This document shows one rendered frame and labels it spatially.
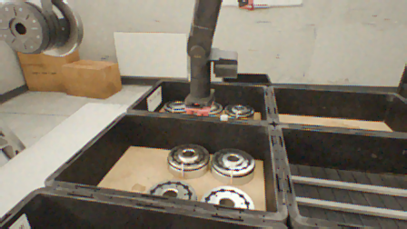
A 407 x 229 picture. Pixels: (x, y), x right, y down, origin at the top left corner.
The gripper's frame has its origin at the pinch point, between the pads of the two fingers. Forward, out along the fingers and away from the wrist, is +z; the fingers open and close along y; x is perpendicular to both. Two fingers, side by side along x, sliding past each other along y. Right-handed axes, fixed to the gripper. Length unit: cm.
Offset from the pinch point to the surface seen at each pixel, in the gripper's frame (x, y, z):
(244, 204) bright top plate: -15.8, -27.8, 0.9
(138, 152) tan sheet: 14.0, -13.3, 4.1
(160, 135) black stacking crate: 8.7, -10.2, 0.0
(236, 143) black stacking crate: -11.9, -9.0, -0.3
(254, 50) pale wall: -3, 289, 36
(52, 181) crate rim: 16.1, -37.9, -6.2
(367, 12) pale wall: -132, 309, -13
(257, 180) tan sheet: -17.9, -16.9, 3.9
